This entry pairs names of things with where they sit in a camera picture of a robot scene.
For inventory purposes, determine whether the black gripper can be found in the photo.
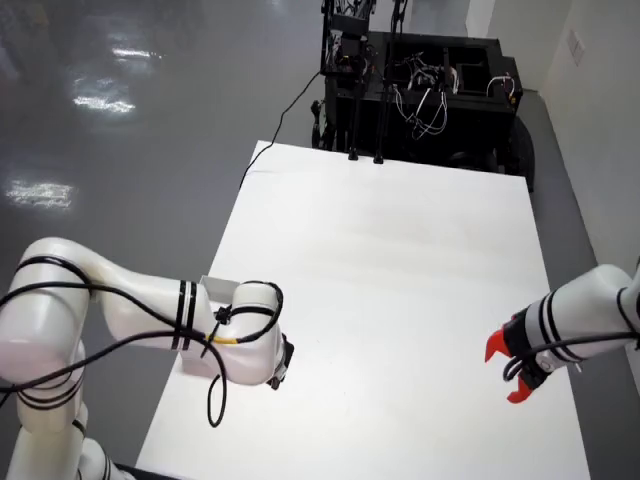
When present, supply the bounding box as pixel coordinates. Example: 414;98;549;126
268;331;297;393
483;308;551;405

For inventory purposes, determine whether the black stand pole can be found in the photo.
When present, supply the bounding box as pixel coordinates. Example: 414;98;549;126
347;74;363;163

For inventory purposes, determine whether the black equipment cart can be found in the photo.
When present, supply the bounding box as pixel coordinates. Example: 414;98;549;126
310;0;538;193

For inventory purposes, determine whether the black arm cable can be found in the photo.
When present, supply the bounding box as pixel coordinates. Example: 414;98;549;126
0;253;285;429
501;284;640;385

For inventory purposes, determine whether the long black aluminium rail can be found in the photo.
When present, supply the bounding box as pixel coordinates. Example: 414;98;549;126
112;461;146;480

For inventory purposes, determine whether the black floor cable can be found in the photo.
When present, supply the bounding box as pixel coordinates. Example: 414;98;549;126
241;71;322;189

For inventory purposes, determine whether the white wire bundle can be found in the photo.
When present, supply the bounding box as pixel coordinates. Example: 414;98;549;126
392;54;464;142

